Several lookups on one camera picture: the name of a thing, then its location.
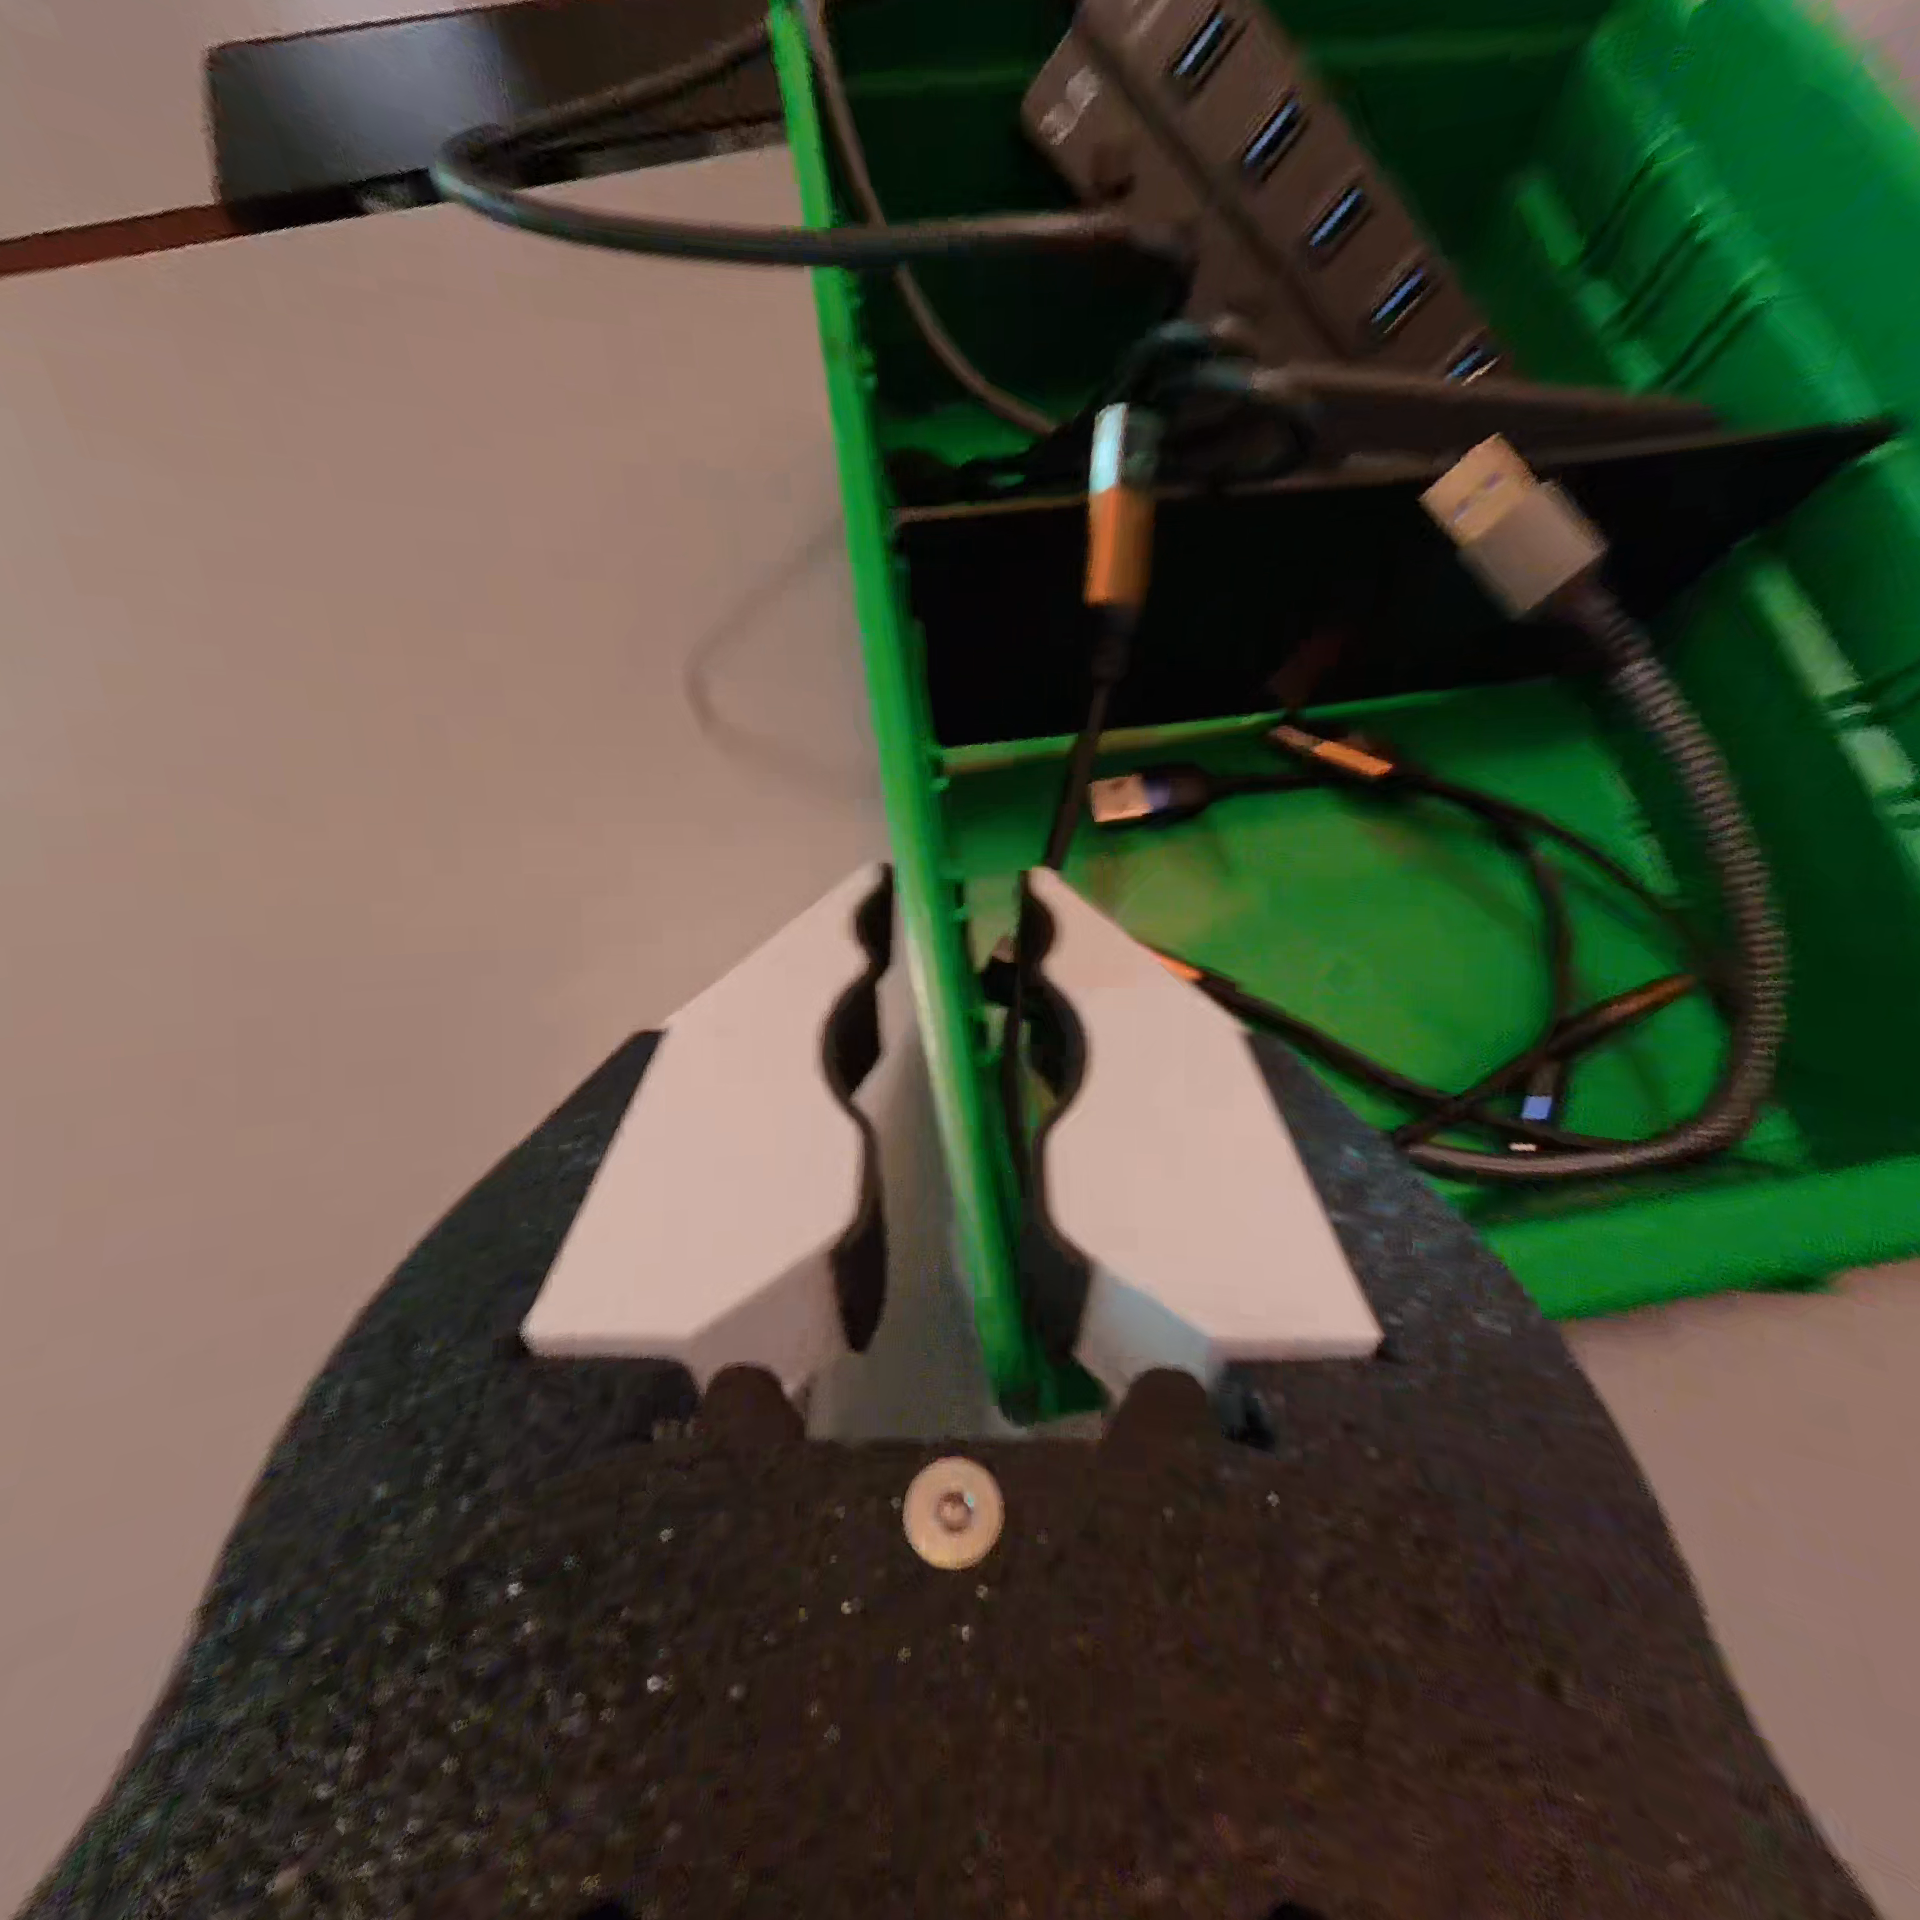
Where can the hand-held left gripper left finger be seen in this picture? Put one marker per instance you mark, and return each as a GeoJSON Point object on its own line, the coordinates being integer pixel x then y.
{"type": "Point", "coordinates": [718, 1200]}

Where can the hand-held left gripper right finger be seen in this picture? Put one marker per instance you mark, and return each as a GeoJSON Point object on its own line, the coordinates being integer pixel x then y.
{"type": "Point", "coordinates": [1198, 1200]}

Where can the green storage bin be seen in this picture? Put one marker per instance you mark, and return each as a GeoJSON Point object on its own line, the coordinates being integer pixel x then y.
{"type": "Point", "coordinates": [1348, 930]}

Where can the grey usb hub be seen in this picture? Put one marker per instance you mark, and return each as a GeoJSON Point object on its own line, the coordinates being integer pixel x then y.
{"type": "Point", "coordinates": [1500, 396]}

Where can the black multi-port USB hub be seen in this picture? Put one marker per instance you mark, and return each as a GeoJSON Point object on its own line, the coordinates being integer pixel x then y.
{"type": "Point", "coordinates": [1348, 598]}

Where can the black desk pad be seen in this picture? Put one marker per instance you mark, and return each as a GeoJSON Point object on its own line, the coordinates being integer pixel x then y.
{"type": "Point", "coordinates": [452, 88]}

